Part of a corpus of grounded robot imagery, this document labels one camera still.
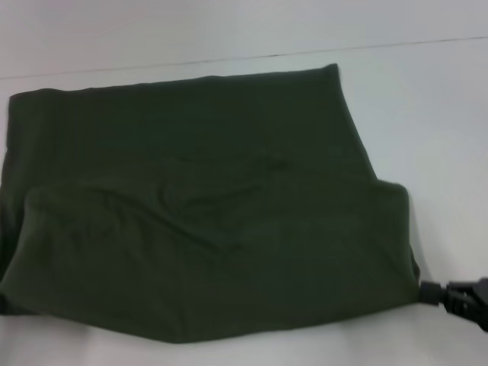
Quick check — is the dark green FREE! T-shirt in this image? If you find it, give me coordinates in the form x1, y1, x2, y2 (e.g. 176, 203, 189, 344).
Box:
0, 63, 422, 346

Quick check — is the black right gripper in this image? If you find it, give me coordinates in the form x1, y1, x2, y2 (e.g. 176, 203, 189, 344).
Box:
418, 276, 488, 332

